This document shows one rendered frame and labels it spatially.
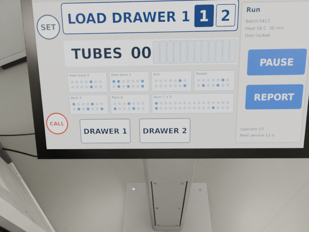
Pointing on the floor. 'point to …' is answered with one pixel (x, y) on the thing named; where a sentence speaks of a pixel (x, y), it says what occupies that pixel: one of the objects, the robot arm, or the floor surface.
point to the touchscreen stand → (167, 199)
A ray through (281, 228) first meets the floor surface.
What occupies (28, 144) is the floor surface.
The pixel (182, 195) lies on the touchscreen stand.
